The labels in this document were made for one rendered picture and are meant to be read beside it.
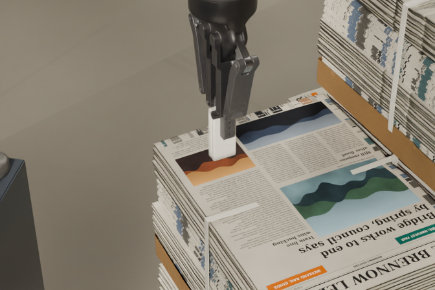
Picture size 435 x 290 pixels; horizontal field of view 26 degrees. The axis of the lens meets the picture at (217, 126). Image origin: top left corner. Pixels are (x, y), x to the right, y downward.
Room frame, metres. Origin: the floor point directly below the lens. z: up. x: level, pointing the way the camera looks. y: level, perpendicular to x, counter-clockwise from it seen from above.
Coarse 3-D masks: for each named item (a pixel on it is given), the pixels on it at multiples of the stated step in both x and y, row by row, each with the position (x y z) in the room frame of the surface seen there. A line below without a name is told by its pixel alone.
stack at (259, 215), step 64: (256, 128) 1.09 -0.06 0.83; (320, 128) 1.09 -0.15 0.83; (192, 192) 0.95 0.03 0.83; (256, 192) 0.95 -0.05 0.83; (320, 192) 0.95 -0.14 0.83; (384, 192) 0.95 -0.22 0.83; (192, 256) 0.95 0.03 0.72; (256, 256) 0.83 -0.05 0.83; (320, 256) 0.83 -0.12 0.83; (384, 256) 0.83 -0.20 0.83
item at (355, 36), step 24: (336, 0) 1.18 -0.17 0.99; (360, 0) 1.13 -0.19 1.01; (384, 0) 1.08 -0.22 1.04; (336, 24) 1.17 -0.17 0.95; (360, 24) 1.12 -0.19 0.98; (384, 24) 1.08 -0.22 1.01; (336, 48) 1.16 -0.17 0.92; (360, 48) 1.11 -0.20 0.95; (384, 48) 1.07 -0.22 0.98; (336, 72) 1.16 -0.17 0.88; (360, 72) 1.11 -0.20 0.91
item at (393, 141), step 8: (384, 120) 1.05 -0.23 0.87; (384, 128) 1.05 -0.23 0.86; (392, 128) 1.03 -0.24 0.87; (376, 136) 1.06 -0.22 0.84; (384, 136) 1.04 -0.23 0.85; (392, 136) 1.03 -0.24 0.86; (400, 136) 1.01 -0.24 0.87; (384, 144) 1.04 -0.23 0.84; (392, 144) 1.03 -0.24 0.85; (400, 144) 1.01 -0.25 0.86; (392, 152) 1.02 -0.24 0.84; (400, 152) 1.01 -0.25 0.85
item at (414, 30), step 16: (400, 0) 1.06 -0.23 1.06; (432, 0) 1.05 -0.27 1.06; (400, 16) 1.05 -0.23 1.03; (416, 16) 1.03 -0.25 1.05; (416, 32) 1.02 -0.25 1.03; (416, 48) 1.02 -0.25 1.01; (416, 64) 1.01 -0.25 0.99; (384, 80) 1.06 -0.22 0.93; (400, 80) 1.03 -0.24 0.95; (384, 96) 1.05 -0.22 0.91; (400, 96) 1.03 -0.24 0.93; (384, 112) 1.06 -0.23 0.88; (400, 112) 1.02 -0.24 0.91; (400, 128) 1.02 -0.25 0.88
